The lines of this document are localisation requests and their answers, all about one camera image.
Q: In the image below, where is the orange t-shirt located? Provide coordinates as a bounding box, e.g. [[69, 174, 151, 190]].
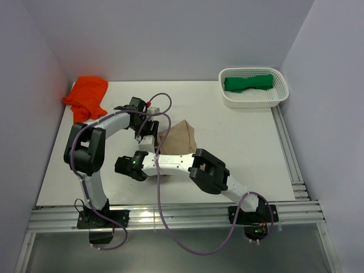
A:
[[62, 76, 109, 123]]

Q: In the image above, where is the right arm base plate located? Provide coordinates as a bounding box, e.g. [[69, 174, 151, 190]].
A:
[[236, 204, 279, 225]]

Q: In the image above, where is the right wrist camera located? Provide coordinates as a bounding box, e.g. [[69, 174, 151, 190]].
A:
[[138, 135, 155, 154]]

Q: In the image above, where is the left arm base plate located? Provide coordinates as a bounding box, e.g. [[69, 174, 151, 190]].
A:
[[76, 208, 130, 229]]

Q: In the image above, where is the aluminium rail frame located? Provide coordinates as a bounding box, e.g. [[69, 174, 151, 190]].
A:
[[15, 106, 342, 272]]

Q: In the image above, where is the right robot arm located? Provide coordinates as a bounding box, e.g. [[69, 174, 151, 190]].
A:
[[114, 148, 270, 222]]

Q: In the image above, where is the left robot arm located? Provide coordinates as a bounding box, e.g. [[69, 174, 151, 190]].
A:
[[64, 97, 159, 228]]

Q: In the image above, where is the beige t-shirt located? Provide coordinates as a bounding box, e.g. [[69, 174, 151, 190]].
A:
[[160, 119, 197, 155]]

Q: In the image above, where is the white plastic basket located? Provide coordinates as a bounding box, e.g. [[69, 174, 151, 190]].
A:
[[218, 67, 289, 109]]

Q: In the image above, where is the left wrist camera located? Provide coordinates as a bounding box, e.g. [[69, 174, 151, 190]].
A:
[[146, 106, 160, 115]]

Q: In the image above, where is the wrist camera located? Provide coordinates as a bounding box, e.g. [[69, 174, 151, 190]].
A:
[[146, 106, 160, 115], [138, 135, 155, 154]]

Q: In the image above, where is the rolled green t-shirt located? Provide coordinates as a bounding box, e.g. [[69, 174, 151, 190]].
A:
[[224, 74, 274, 93]]

